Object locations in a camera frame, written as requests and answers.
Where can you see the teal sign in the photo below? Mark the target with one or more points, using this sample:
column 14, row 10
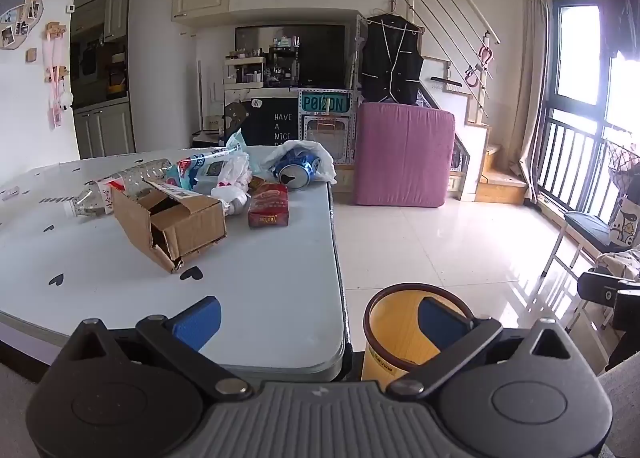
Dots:
column 322, row 103

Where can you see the beige curtain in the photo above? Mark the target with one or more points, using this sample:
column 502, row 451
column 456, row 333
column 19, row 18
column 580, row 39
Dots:
column 532, row 88

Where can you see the clear plastic bottle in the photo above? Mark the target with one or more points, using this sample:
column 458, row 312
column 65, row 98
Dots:
column 95, row 200

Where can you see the large white plastic bag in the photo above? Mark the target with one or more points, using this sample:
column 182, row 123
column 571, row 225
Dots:
column 325, row 163

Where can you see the cartoon paper bag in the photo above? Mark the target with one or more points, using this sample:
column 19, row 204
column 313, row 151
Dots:
column 625, row 223

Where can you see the red hook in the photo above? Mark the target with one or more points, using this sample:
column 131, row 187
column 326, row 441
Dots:
column 486, row 54
column 472, row 78

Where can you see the black vest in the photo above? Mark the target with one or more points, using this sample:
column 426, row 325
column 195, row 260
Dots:
column 390, row 58

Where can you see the blue white snack wrapper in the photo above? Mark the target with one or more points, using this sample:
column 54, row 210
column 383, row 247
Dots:
column 192, row 168

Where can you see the pink hanging wall decoration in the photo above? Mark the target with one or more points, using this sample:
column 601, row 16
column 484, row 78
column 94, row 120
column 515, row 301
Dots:
column 54, row 73

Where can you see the white perforated cabinet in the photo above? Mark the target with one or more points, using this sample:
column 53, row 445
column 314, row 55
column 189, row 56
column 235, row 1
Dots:
column 325, row 138

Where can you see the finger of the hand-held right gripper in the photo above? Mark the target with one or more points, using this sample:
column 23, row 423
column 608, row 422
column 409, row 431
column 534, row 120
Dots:
column 597, row 288

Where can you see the yellow plastic waste bin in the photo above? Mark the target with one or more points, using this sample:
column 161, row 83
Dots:
column 395, row 333

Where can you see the white chair with blue cushion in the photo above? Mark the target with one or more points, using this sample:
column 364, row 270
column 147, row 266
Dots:
column 590, row 228

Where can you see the dark hanging clothes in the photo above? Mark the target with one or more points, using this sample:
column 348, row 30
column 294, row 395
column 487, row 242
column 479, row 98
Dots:
column 622, row 13

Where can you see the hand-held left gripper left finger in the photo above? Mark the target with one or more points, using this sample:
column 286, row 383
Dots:
column 197, row 325

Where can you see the grey cloth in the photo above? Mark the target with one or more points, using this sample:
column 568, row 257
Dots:
column 622, row 413

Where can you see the black balcony railing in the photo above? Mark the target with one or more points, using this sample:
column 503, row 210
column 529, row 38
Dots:
column 570, row 121

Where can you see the clear teal-edged plastic package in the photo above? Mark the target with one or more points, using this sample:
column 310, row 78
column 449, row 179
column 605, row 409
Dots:
column 236, row 140

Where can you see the small white plastic bag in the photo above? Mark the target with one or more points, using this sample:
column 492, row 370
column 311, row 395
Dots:
column 232, row 173

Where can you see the black framed window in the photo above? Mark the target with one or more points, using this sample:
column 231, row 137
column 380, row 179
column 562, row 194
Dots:
column 552, row 63

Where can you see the cream low drawer unit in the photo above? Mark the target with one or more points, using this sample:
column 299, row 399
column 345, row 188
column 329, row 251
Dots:
column 344, row 178

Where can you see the black letter board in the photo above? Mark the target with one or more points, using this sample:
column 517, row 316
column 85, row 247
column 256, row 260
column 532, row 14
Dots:
column 280, row 123

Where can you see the shelf rack with bottles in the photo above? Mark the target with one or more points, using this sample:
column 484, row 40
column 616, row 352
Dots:
column 245, row 70

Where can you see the kitchen cabinets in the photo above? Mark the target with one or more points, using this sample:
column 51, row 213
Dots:
column 105, row 128

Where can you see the pink folded mattress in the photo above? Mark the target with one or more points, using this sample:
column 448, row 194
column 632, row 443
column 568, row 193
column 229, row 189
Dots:
column 400, row 153

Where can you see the blue drink can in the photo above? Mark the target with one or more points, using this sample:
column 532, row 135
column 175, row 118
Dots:
column 295, row 170

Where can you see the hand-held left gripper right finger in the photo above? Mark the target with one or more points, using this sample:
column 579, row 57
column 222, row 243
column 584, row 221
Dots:
column 440, row 325

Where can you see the white metal chair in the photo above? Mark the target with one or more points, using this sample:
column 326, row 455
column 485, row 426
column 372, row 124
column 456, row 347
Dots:
column 582, row 308

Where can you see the brown cardboard box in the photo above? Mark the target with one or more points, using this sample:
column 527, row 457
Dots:
column 135, row 223

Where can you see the wall photo collage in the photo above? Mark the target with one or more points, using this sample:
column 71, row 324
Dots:
column 20, row 13

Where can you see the white patterned cloth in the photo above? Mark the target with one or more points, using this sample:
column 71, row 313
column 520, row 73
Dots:
column 617, row 263

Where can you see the black brush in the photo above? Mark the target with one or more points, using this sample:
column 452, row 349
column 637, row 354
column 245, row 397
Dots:
column 445, row 81

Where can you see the wooden staircase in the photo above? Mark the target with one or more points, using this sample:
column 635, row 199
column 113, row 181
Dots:
column 500, row 183

